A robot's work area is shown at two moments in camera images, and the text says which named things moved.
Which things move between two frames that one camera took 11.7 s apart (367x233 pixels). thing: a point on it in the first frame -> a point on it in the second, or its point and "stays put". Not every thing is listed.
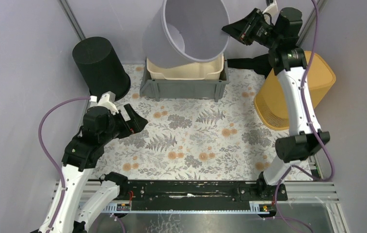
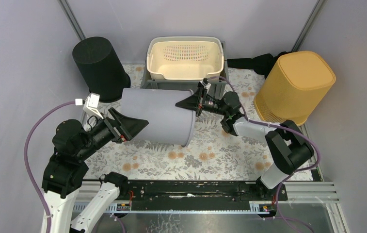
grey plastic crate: x=184 y=89 stays put
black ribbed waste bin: x=101 y=67 stays put
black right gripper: x=242 y=29 -> x=191 y=102
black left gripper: x=127 y=123 stays put
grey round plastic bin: x=179 y=33 -> x=169 y=124
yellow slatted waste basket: x=270 y=104 stays put
